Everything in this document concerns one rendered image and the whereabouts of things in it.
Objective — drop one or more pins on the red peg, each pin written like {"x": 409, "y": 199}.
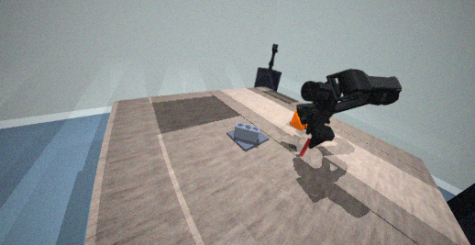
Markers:
{"x": 305, "y": 147}

